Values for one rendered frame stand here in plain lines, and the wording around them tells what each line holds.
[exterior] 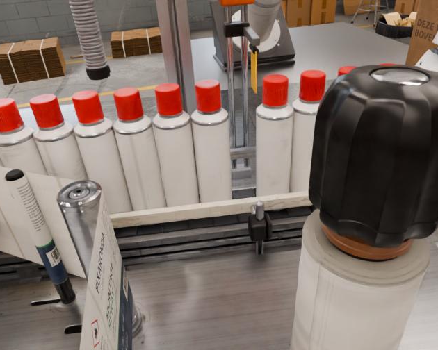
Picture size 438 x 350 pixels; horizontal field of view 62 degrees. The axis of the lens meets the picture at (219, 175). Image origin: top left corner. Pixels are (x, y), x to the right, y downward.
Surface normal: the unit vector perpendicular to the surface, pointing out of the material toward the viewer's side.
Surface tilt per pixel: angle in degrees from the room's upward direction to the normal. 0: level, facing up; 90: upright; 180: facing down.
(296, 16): 90
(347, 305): 90
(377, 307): 91
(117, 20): 90
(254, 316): 0
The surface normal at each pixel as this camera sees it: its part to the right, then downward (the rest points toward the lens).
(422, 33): -0.98, 0.14
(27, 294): -0.06, -0.83
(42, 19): 0.25, 0.53
